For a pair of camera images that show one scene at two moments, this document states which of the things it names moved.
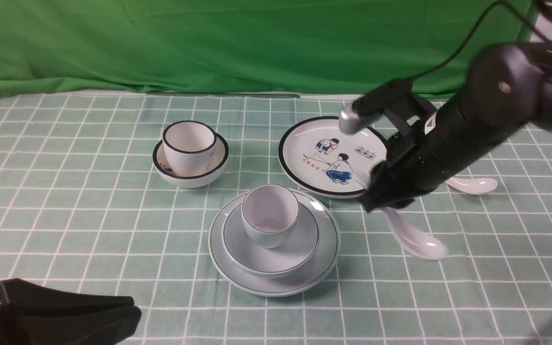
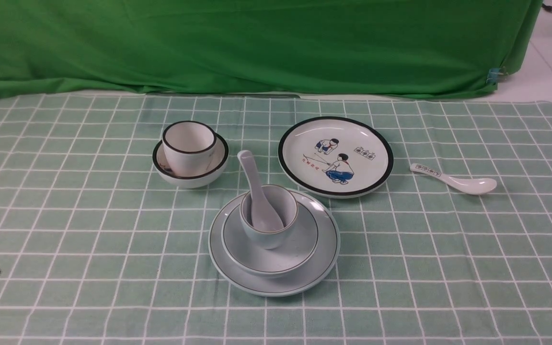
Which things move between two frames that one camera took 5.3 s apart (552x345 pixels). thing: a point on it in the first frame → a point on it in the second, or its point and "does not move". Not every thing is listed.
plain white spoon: x=424 y=247 → x=265 y=217
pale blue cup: x=270 y=213 does not move
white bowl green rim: x=251 y=258 does not move
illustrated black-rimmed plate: x=317 y=158 does not move
